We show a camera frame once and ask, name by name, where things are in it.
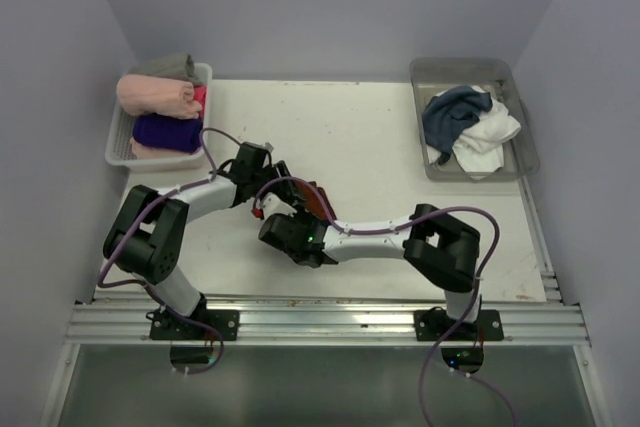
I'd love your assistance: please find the blue grey towel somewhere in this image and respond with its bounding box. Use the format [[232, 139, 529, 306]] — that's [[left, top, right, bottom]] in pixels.
[[421, 85, 493, 165]]

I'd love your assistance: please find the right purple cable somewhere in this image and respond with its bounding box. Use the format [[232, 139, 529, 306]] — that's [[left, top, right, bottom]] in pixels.
[[253, 176, 501, 427]]

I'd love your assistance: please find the hot pink rolled towel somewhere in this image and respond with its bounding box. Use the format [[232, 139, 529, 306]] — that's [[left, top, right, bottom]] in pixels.
[[193, 85, 207, 118]]

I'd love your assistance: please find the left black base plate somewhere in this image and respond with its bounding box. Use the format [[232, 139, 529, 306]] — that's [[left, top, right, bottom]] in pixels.
[[145, 308, 240, 341]]

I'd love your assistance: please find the purple rolled towel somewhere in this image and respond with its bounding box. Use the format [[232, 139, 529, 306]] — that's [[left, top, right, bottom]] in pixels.
[[133, 114, 203, 154]]

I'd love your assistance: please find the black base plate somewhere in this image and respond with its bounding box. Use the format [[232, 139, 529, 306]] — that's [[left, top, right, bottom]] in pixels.
[[413, 307, 505, 342], [145, 308, 240, 341]]

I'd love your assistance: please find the white crumpled towel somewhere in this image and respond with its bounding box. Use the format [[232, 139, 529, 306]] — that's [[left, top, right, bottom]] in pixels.
[[425, 85, 521, 179]]

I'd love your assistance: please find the purple cable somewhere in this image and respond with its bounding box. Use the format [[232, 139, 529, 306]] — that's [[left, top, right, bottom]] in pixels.
[[96, 127, 246, 374], [253, 176, 501, 427]]

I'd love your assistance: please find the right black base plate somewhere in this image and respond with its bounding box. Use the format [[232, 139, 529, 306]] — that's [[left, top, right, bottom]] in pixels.
[[413, 307, 505, 342]]

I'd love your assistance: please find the aluminium mounting rail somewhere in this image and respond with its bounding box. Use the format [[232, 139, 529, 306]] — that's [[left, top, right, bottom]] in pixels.
[[64, 292, 590, 347]]

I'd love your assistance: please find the pale pink lower towel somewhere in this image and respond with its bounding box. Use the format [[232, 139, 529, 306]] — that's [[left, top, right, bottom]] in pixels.
[[129, 137, 201, 160]]

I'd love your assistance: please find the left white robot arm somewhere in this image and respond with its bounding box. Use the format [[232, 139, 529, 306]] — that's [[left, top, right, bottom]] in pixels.
[[98, 142, 289, 340]]

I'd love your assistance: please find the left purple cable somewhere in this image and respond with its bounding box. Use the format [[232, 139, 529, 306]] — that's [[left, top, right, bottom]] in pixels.
[[96, 127, 246, 374]]

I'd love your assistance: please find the white plastic basket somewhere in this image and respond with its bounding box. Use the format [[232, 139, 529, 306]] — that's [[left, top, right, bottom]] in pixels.
[[105, 64, 212, 172]]

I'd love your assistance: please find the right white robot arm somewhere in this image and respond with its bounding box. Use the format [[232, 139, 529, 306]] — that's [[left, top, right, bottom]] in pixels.
[[258, 204, 481, 340]]

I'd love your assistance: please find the clear plastic bin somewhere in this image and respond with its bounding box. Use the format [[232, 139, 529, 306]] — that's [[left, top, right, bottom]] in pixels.
[[410, 57, 540, 182]]

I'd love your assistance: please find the light pink rolled towel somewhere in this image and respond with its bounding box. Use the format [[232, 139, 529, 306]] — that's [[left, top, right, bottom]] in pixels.
[[116, 74, 202, 119]]

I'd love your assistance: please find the brown rust towel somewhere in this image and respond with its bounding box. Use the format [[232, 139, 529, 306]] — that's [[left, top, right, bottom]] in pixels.
[[294, 181, 337, 220]]

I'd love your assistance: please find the grey rolled towel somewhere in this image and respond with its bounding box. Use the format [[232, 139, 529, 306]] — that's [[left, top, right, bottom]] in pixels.
[[128, 53, 204, 86]]

